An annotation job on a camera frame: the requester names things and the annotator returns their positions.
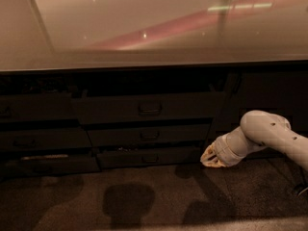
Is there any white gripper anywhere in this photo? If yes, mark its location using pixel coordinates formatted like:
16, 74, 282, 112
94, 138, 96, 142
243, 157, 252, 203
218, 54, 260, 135
200, 134, 247, 168

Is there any dark drawer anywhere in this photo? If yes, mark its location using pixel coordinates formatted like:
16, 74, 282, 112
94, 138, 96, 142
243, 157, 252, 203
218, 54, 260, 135
88, 124, 210, 146
0, 154, 100, 178
0, 128, 91, 152
72, 91, 225, 124
0, 93, 76, 123
97, 146, 200, 168

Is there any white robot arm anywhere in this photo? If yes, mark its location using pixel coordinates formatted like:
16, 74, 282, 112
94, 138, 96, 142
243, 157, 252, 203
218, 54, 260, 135
200, 110, 308, 170

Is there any glossy counter top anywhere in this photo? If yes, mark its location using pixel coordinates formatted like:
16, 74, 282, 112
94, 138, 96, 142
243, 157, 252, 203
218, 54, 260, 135
0, 0, 308, 72

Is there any dark cabinet door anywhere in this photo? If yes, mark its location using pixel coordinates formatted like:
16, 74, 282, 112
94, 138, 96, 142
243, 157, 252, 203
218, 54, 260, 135
199, 68, 308, 163

